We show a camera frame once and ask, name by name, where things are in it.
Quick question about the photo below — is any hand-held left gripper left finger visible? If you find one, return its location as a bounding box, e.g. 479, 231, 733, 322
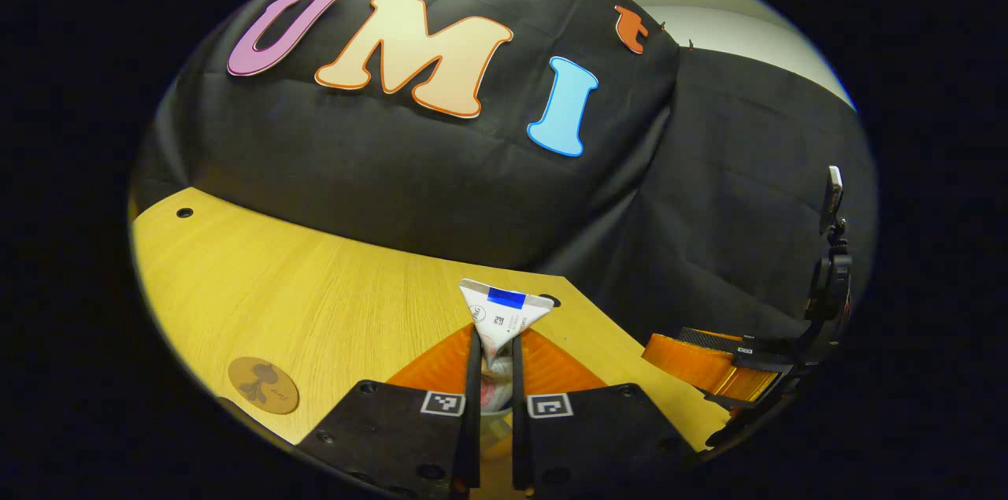
298, 324, 483, 498

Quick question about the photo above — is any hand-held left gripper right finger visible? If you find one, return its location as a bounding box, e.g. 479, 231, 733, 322
512, 327, 699, 495

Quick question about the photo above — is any white toothpaste tube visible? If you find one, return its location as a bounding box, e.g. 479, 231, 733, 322
459, 278, 554, 414

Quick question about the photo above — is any round brown coaster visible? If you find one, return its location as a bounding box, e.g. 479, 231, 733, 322
228, 356, 301, 415

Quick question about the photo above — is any yellow wooden desktop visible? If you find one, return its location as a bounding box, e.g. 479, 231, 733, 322
130, 187, 729, 498

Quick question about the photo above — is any black backdrop cloth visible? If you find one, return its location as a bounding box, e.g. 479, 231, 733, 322
130, 0, 879, 343

